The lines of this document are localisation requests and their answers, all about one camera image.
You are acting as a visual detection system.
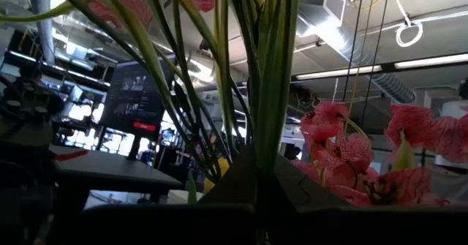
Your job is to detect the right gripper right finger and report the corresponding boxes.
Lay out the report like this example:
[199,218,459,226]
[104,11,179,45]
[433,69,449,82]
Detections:
[266,153,468,245]

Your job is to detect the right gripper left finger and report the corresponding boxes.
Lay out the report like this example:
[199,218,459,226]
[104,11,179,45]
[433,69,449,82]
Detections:
[84,146,259,245]

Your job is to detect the yellow artificial tulip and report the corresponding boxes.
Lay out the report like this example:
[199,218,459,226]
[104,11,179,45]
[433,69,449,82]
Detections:
[186,156,230,205]

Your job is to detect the pink artificial flower bunch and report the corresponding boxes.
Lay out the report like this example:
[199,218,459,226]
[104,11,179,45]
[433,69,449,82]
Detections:
[292,100,453,206]
[383,104,468,165]
[0,0,304,187]

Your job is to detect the grey desk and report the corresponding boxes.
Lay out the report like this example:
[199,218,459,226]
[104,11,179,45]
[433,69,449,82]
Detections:
[49,144,184,208]

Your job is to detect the desk computer monitor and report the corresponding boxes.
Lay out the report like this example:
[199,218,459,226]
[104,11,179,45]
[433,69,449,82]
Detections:
[99,60,173,162]

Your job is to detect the overhead light bar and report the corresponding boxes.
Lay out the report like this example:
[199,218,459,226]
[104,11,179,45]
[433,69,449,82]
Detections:
[292,52,468,82]

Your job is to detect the white coiled cable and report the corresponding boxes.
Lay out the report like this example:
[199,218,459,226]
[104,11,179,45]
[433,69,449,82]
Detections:
[390,0,425,49]

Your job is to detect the silver ventilation duct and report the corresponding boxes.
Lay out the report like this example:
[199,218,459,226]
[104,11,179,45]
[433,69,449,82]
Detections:
[295,0,418,105]

